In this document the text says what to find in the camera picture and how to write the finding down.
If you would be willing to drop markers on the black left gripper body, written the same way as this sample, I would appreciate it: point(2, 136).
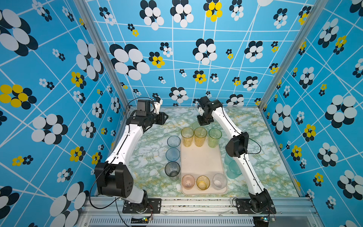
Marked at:
point(159, 118)

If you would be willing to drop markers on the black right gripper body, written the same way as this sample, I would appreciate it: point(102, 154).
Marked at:
point(203, 120)

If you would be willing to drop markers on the yellow glass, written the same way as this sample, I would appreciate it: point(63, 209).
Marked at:
point(200, 135)
point(187, 136)

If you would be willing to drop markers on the green clear glass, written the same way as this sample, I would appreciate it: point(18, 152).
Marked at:
point(214, 136)

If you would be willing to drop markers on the teal clear glass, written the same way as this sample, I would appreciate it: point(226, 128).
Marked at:
point(174, 141)

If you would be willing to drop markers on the blue clear glass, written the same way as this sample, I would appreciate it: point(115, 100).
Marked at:
point(172, 154)

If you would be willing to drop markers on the olive clear small glass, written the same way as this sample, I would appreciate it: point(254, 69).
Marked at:
point(203, 182)

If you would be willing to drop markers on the frosted white glass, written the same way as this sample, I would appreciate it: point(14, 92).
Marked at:
point(219, 181)

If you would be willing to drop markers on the frosted pink glass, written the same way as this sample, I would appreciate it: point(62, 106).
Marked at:
point(188, 181)

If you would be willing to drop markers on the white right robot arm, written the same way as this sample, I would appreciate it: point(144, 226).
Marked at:
point(237, 148)

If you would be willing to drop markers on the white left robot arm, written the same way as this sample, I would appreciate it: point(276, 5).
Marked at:
point(113, 177)

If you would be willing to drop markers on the beige rectangular tray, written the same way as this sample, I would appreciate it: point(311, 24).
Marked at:
point(201, 161)

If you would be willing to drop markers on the teal glass right upper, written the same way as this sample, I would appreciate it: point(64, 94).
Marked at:
point(228, 159)

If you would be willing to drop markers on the dark grey clear glass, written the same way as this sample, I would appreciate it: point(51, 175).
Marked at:
point(172, 170)

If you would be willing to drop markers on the teal glass right lower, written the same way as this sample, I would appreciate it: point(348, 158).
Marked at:
point(233, 170)

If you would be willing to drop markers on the green circuit board left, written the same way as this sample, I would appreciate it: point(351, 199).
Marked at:
point(143, 220)

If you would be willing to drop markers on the green circuit board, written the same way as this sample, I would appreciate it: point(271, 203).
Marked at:
point(143, 220)
point(261, 221)

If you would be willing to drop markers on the green circuit board right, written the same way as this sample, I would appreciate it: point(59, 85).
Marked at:
point(261, 221)

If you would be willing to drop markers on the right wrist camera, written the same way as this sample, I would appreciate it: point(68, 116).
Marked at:
point(204, 105)

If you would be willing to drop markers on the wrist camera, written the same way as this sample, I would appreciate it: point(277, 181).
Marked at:
point(147, 106)
point(204, 105)

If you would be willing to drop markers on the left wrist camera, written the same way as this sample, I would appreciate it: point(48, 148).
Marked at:
point(147, 106)

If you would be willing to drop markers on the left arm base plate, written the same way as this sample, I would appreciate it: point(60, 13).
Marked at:
point(151, 205)

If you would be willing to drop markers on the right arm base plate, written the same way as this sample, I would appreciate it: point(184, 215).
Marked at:
point(243, 206)

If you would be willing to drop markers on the aluminium front rail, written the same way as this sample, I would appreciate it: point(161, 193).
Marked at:
point(205, 212)

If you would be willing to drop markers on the aluminium corner post left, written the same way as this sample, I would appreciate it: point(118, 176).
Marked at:
point(95, 36)

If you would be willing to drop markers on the aluminium corner post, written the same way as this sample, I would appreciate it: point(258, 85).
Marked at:
point(95, 36)
point(301, 36)

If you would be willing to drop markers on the aluminium corner post right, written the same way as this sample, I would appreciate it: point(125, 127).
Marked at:
point(301, 36)

